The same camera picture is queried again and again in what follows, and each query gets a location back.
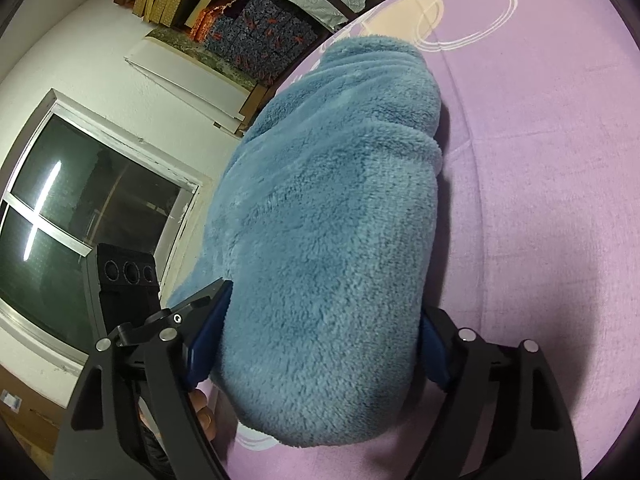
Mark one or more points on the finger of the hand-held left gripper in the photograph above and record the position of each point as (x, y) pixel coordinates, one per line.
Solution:
(160, 321)

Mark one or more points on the black speaker box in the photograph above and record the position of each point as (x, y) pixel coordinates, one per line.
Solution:
(125, 272)

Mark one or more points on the brown cardboard box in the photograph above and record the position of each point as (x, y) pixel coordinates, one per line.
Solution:
(25, 415)

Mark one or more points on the brown wooden cabinet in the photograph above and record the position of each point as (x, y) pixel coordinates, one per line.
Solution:
(256, 102)

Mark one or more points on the white flat board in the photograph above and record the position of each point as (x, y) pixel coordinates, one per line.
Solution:
(190, 85)

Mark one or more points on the stack of dark patterned blankets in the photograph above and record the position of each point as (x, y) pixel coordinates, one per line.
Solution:
(270, 35)

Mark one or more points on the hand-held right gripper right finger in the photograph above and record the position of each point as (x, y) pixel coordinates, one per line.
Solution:
(434, 350)

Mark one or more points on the orange patterned fabric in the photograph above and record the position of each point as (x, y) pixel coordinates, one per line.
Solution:
(220, 15)

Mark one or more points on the pink printed bedsheet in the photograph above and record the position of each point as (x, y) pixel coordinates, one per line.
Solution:
(525, 185)

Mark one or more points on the white framed window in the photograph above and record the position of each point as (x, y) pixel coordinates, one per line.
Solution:
(75, 220)

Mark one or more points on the blue fleece garment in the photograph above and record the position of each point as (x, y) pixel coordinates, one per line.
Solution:
(320, 240)

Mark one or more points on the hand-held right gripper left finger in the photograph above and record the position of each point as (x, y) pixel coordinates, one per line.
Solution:
(207, 340)

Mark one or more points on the person's left hand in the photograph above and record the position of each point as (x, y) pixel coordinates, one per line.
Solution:
(205, 417)

